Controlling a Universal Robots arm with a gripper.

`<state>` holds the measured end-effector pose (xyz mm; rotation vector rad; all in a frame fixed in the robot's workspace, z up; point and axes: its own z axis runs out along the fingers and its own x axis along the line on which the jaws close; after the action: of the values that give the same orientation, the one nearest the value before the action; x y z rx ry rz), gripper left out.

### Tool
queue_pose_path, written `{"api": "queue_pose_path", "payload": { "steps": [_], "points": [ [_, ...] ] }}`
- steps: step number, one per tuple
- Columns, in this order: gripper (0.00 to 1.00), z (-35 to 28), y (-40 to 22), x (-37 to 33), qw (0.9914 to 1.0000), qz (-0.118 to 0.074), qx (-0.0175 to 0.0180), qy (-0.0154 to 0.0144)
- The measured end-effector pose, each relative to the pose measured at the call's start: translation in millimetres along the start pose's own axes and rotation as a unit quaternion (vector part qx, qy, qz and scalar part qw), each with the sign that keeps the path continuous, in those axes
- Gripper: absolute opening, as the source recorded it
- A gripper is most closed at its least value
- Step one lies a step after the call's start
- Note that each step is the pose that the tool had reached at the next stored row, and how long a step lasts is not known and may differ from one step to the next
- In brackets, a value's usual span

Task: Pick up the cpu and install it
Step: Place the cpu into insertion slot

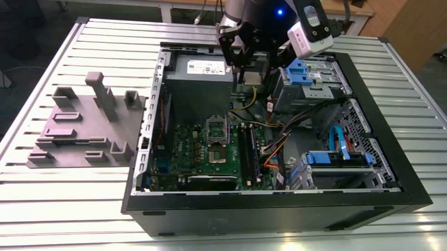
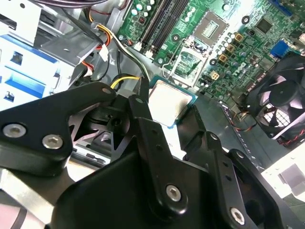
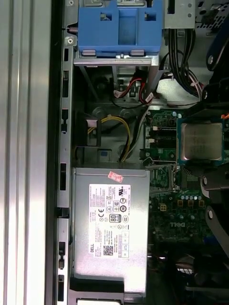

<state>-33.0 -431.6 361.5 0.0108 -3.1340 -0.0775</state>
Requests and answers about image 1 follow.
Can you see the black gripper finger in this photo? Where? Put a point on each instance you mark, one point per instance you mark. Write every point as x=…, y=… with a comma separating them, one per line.
x=237, y=44
x=275, y=62

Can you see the silver square CPU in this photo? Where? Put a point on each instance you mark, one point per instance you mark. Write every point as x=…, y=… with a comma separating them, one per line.
x=253, y=78

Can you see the CPU socket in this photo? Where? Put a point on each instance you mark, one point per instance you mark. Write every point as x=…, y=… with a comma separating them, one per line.
x=217, y=156

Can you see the blue plastic drive carrier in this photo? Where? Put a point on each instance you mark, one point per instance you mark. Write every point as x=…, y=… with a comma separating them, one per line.
x=300, y=78

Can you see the metal drive cage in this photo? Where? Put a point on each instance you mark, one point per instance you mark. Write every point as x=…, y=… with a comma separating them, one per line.
x=315, y=91

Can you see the grey power supply unit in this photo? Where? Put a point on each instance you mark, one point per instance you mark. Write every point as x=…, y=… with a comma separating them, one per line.
x=199, y=99

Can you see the black RAM slot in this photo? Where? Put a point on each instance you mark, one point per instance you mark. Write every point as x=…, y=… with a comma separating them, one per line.
x=248, y=151
x=253, y=151
x=244, y=151

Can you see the hard disk in blue carrier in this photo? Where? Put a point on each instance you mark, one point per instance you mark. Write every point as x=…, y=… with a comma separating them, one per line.
x=319, y=158

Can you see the brown wooden cabinet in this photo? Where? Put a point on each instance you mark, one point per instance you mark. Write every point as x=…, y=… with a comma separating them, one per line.
x=411, y=31

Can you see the green motherboard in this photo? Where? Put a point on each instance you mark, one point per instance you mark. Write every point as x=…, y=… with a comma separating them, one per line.
x=188, y=157

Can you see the metal disk bay cage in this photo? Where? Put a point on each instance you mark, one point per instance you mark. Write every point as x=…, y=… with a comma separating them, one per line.
x=307, y=180

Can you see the black graphics card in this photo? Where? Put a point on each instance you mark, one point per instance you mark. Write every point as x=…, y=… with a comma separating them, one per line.
x=209, y=184

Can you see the grey plastic parts rack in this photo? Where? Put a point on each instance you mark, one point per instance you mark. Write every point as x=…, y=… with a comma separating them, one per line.
x=86, y=125

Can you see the black open PC case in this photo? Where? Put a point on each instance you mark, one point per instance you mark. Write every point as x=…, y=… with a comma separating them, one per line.
x=244, y=209

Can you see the green RAM stick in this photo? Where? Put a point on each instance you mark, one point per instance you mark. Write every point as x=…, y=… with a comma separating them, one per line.
x=70, y=143

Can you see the wooden desk white frame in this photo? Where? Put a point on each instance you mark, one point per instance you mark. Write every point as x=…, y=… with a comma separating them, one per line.
x=359, y=11

